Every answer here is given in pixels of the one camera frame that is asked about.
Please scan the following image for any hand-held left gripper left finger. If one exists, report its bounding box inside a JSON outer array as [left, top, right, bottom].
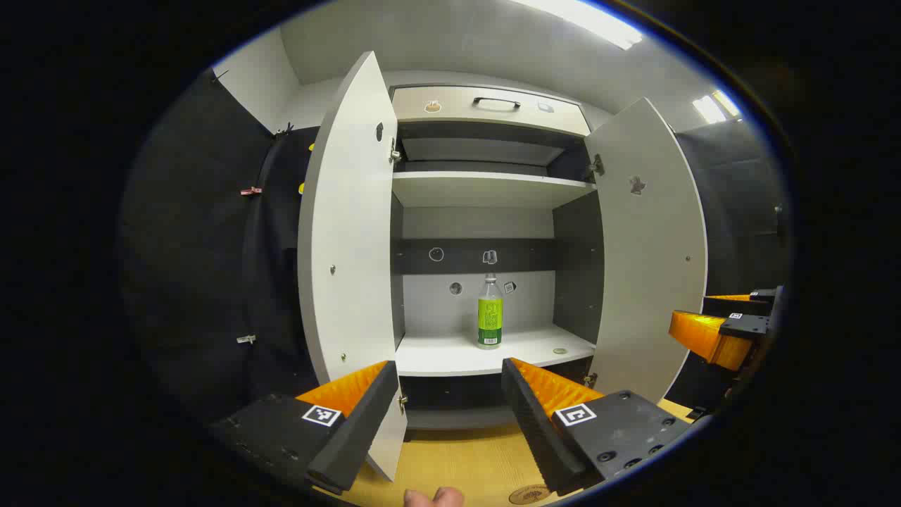
[[211, 361, 401, 494]]

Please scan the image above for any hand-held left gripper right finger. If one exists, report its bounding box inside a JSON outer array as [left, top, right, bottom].
[[501, 357, 694, 496]]

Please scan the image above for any round wooden coaster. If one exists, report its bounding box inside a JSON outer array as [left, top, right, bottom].
[[508, 484, 551, 506]]

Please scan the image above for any grey cabinet door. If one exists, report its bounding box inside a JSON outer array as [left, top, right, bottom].
[[297, 51, 409, 483], [583, 97, 708, 406]]

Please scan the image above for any clear bottle with green label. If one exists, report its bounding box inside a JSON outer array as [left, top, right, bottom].
[[477, 273, 504, 350]]

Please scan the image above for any white cabinet shelf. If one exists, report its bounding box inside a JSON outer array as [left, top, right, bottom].
[[392, 171, 598, 209], [394, 324, 598, 377]]

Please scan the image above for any grey cabinet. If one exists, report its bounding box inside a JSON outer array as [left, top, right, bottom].
[[389, 83, 606, 432]]

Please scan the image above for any beige cabinet drawer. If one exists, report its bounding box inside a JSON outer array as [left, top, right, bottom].
[[391, 86, 591, 137]]

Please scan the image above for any black backdrop cloth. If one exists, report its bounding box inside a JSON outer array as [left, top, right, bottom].
[[665, 120, 793, 416], [120, 67, 325, 423]]

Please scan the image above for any small ceiling light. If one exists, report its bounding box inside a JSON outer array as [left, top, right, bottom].
[[691, 89, 741, 125]]

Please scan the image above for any long ceiling light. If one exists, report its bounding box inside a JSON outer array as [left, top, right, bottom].
[[510, 0, 645, 51]]

